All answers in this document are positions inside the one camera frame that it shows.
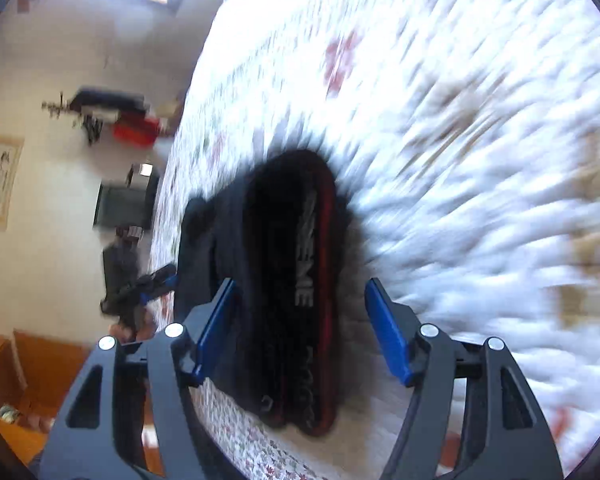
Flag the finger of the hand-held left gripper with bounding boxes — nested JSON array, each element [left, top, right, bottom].
[[130, 262, 178, 306]]

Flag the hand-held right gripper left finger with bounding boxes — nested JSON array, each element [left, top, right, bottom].
[[39, 277, 237, 480]]

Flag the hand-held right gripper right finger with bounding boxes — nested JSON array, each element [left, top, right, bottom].
[[365, 278, 565, 480]]

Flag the dark navy pants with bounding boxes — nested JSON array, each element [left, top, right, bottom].
[[172, 149, 353, 436]]

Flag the person's left hand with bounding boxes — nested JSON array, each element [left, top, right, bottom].
[[111, 310, 156, 343]]

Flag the black mesh chair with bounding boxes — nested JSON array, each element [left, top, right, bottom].
[[94, 162, 161, 231]]

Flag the red hanging bag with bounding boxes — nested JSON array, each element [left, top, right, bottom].
[[112, 115, 161, 148]]

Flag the black hanging garment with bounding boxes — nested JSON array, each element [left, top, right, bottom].
[[70, 89, 146, 113]]

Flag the wooden coat rack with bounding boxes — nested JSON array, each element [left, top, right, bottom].
[[42, 87, 161, 148]]

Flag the white floral bed blanket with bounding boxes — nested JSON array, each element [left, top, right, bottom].
[[147, 0, 600, 480]]

